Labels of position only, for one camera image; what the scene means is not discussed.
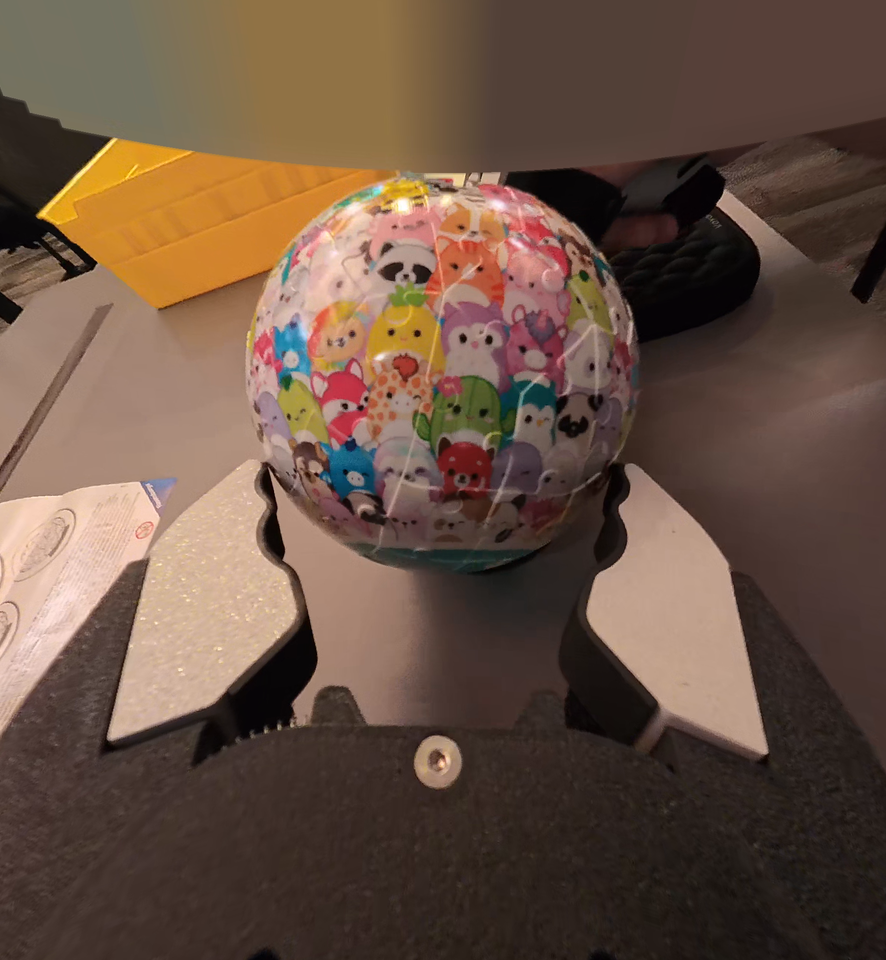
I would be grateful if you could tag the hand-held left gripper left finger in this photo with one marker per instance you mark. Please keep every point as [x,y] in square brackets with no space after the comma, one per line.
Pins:
[210,615]

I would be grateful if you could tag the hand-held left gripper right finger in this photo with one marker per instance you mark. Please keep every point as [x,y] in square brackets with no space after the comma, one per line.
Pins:
[675,622]

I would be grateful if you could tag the colourful cartoon puzzle ball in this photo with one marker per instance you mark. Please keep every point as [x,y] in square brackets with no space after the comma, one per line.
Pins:
[443,375]

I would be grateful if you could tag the black round ball stand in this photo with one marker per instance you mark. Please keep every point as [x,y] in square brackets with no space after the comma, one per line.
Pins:
[514,565]

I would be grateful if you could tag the person's right hand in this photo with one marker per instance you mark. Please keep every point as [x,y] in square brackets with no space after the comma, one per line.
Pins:
[642,230]

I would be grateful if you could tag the black quilted wrist rest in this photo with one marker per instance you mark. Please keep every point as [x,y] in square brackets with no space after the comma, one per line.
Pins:
[698,285]

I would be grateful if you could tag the white instruction leaflet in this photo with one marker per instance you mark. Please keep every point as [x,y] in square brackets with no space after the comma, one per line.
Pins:
[37,585]

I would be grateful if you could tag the yellow plastic bin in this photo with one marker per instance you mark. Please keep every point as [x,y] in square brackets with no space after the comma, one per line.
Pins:
[187,240]

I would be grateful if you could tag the black chair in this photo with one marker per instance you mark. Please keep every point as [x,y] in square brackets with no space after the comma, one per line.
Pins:
[0,187]

